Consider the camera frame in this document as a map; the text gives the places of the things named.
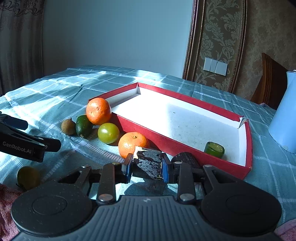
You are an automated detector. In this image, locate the dark sugarcane piece with hole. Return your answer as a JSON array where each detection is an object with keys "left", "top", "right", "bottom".
[{"left": 171, "top": 152, "right": 201, "bottom": 168}]

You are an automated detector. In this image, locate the green round fruit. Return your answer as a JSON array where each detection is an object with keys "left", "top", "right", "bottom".
[
  {"left": 97, "top": 123, "right": 120, "bottom": 144},
  {"left": 16, "top": 166, "right": 41, "bottom": 191}
]

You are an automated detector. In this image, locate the orange tangerine front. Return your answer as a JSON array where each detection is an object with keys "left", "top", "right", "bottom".
[{"left": 118, "top": 132, "right": 149, "bottom": 159}]

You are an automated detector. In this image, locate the teal plaid tablecloth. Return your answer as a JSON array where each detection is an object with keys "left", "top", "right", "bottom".
[{"left": 1, "top": 65, "right": 295, "bottom": 223}]

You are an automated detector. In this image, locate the green sugarcane piece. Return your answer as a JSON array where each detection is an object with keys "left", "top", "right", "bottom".
[{"left": 204, "top": 142, "right": 225, "bottom": 158}]

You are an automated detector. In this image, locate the red cardboard tray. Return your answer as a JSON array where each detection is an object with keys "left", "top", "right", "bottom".
[{"left": 101, "top": 82, "right": 252, "bottom": 179}]

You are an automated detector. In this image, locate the dark green small fruit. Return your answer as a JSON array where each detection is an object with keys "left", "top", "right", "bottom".
[{"left": 76, "top": 115, "right": 93, "bottom": 138}]

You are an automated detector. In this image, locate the brown kiwi fruit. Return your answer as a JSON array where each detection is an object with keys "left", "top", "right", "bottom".
[{"left": 61, "top": 118, "right": 76, "bottom": 135}]

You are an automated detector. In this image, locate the orange tangerine near tray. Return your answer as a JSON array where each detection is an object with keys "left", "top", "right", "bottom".
[{"left": 86, "top": 97, "right": 111, "bottom": 126}]

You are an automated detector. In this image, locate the pink red towel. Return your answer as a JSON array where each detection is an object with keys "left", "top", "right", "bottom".
[{"left": 0, "top": 184, "right": 22, "bottom": 240}]

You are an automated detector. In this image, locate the grey curtain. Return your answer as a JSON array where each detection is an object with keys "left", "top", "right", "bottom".
[{"left": 0, "top": 1, "right": 45, "bottom": 95}]

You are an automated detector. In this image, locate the light blue electric kettle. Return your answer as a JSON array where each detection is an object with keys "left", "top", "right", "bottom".
[{"left": 268, "top": 70, "right": 296, "bottom": 154}]

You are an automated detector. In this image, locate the wooden chair back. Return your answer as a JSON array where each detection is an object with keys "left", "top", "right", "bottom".
[{"left": 251, "top": 53, "right": 287, "bottom": 110}]

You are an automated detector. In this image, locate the pink cloth right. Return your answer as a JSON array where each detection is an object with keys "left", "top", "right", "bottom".
[{"left": 274, "top": 219, "right": 296, "bottom": 241}]

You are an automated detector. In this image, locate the white wall switch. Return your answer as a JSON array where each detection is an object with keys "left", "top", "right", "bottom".
[{"left": 203, "top": 57, "right": 228, "bottom": 76}]

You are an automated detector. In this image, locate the ornate framed wall panel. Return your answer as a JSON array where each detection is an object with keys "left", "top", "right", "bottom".
[{"left": 183, "top": 1, "right": 247, "bottom": 93}]

